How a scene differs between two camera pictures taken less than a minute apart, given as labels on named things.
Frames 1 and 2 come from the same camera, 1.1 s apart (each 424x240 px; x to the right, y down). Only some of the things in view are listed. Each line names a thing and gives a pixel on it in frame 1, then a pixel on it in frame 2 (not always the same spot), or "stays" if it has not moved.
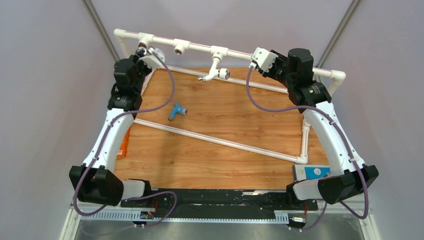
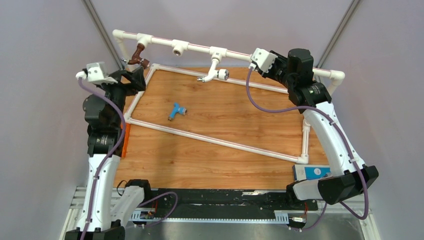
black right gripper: x=279 y=59 stays
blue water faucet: x=177 y=109 stays
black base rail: x=187 y=203 stays
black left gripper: x=140 y=63 → x=136 y=77
